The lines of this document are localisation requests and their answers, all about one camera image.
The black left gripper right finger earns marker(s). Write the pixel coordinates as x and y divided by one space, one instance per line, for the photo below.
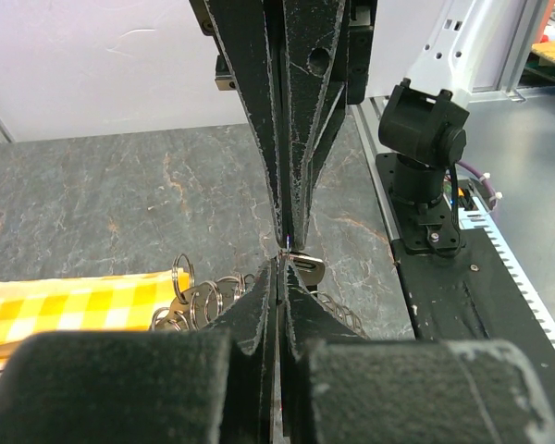
338 387

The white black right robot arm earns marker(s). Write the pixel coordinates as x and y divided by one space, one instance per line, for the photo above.
427 110

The grey slotted cable duct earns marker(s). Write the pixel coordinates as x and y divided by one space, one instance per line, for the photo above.
481 217

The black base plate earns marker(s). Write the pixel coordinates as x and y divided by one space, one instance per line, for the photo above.
458 287

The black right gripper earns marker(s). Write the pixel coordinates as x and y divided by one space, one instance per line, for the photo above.
246 37

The orange white checkered cloth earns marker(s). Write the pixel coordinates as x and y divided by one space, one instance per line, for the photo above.
124 302

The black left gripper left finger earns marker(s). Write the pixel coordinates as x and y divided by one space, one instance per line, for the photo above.
213 385

